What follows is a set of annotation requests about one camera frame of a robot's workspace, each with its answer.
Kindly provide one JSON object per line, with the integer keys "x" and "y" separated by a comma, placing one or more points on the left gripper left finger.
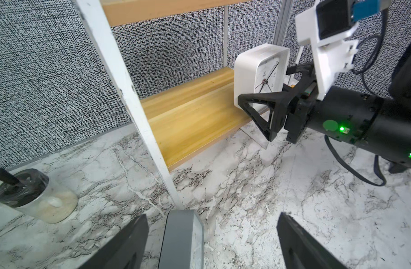
{"x": 125, "y": 250}

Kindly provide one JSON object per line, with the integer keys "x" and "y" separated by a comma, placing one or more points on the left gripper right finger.
{"x": 300, "y": 250}

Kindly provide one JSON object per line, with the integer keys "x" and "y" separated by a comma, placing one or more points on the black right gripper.
{"x": 270, "y": 110}

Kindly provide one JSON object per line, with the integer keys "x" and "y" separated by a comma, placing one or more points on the white cube digital clock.
{"x": 260, "y": 70}

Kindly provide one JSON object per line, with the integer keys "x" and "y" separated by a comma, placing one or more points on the grey rectangular digital clock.
{"x": 183, "y": 241}

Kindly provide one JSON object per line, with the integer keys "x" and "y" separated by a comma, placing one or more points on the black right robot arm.
{"x": 378, "y": 125}

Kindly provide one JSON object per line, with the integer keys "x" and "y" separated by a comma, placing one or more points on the yellow wooden two-tier shelf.
{"x": 177, "y": 124}

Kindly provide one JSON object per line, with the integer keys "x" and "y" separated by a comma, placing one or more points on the glass jar black lid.
{"x": 33, "y": 193}

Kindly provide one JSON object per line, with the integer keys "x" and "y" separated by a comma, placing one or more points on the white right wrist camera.
{"x": 326, "y": 27}

